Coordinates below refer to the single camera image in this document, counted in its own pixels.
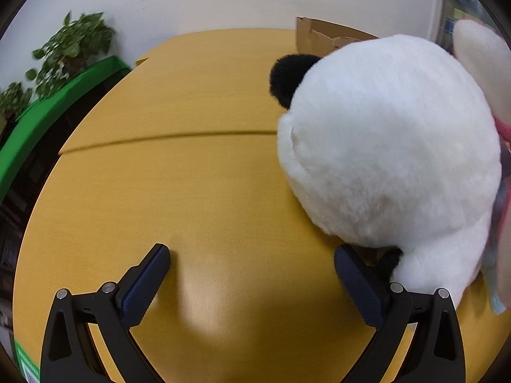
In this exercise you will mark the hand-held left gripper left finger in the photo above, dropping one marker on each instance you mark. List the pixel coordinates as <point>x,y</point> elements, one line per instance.
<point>143,287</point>

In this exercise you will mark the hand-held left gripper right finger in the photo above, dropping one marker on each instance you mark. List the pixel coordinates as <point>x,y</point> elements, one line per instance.
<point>359,287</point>

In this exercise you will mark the white and black panda plush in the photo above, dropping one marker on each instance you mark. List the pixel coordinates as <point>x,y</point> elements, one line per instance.
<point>391,147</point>

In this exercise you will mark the cream and teal plush toy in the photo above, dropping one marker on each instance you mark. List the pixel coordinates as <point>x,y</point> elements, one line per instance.
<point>475,60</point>

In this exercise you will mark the brown cardboard box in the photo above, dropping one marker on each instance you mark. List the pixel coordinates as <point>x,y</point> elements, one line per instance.
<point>311,36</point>

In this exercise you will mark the shelf with colourful items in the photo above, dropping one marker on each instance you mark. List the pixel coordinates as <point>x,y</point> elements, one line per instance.
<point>463,8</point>

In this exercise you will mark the small brown cardboard piece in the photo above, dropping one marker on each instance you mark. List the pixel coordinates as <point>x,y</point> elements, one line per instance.
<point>141,62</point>

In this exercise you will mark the green leafy potted plant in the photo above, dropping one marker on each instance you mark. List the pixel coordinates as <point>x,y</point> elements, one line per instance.
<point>72,48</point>
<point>14,97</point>

